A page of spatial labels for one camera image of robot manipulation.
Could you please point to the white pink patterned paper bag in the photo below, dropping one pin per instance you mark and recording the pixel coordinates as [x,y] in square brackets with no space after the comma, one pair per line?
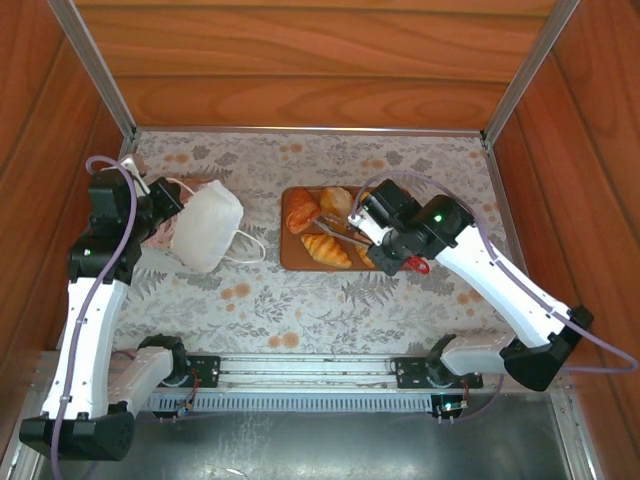
[210,225]

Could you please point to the golden fake croissant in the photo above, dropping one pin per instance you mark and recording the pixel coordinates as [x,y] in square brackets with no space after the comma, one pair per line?
[325,249]

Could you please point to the round pale fake bun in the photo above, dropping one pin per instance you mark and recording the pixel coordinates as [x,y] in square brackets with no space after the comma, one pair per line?
[336,200]

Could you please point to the dark glazed fake croissant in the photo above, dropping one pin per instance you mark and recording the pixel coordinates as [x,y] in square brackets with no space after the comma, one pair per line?
[300,210]

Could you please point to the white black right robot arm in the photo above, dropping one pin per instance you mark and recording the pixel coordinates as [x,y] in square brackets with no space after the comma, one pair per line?
[500,285]

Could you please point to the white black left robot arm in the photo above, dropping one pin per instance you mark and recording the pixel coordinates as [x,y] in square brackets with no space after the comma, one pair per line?
[85,340]

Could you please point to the aluminium table edge strip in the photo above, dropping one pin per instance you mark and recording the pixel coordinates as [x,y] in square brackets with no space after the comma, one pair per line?
[515,240]
[325,129]
[127,150]

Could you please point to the brown rectangular tray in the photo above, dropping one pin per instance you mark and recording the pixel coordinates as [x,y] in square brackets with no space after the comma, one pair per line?
[290,250]

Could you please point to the floral grey tablecloth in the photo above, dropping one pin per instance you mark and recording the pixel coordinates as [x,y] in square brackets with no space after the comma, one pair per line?
[300,310]

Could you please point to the small circuit board green light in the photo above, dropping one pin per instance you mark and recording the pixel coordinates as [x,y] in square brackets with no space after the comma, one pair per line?
[450,406]

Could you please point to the grey metal sheet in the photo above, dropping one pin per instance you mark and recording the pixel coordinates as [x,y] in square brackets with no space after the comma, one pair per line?
[300,445]

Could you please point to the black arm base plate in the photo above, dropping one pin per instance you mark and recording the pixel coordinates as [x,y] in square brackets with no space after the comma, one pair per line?
[410,372]
[207,370]

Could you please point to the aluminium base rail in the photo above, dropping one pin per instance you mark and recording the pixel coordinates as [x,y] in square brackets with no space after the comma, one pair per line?
[310,367]

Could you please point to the aluminium corner post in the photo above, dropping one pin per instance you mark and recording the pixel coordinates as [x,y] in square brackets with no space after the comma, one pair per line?
[536,55]
[87,55]

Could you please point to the aluminium frame bar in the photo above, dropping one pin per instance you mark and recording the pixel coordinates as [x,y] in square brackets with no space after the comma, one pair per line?
[577,440]
[15,467]

